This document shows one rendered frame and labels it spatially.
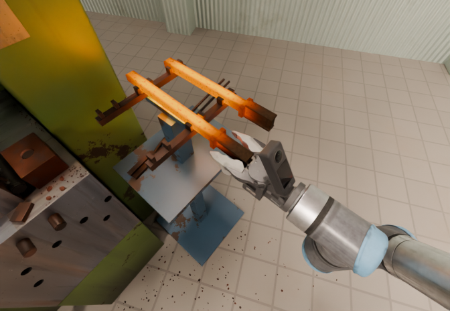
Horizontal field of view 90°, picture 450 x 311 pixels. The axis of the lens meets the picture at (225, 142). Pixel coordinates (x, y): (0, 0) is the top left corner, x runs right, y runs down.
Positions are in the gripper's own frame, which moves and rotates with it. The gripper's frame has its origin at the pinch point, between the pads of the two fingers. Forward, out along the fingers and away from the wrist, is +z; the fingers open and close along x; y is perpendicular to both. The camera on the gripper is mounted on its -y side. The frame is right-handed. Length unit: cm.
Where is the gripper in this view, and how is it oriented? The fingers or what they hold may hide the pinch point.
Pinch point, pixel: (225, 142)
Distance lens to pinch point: 52.9
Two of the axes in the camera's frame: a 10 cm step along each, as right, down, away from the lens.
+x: 6.6, -6.1, 4.4
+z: -7.5, -5.4, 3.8
